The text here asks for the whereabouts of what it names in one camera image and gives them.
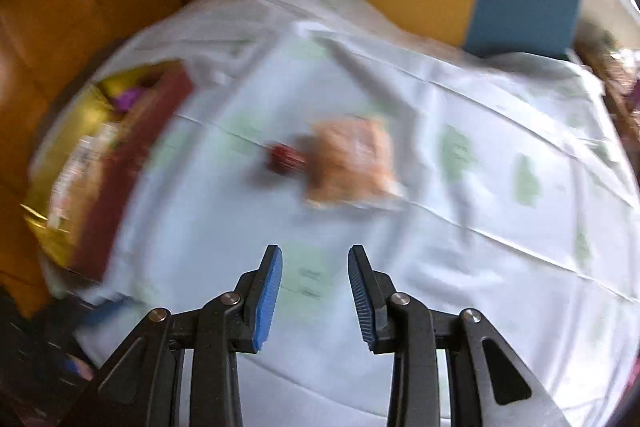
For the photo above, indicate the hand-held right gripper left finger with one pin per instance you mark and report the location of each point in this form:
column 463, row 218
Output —
column 267, row 302

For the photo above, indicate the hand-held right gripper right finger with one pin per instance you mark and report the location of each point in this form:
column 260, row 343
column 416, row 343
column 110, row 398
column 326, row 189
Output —
column 361, row 302

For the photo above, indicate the bagged bread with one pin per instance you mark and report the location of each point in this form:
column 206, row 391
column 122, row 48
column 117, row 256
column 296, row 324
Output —
column 350, row 162

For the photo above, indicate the red candy packet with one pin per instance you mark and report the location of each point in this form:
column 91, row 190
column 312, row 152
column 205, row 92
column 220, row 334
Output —
column 286, row 158

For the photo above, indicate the gold-lined tin box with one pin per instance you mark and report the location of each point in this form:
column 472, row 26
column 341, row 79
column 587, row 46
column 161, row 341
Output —
column 130, row 167

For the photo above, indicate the golden crisp bar packet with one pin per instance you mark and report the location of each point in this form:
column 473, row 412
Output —
column 80, row 172

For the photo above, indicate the purple snack packet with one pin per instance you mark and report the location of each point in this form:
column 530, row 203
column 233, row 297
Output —
column 129, row 99

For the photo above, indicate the white green-print tablecloth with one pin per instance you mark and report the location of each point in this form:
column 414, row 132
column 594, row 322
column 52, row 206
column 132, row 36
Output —
column 475, row 282

